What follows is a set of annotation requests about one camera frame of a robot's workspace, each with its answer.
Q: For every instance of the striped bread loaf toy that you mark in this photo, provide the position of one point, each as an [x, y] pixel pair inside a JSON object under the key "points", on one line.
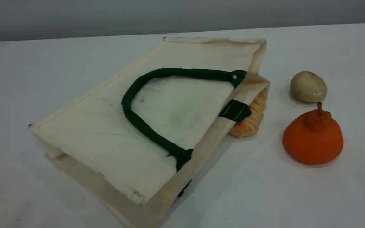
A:
{"points": [[250, 123]]}

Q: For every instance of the orange tangerine toy with stem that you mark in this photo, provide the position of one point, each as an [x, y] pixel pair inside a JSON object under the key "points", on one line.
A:
{"points": [[312, 142]]}

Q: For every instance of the beige potato toy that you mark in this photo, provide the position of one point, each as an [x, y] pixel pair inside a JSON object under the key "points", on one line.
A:
{"points": [[307, 87]]}

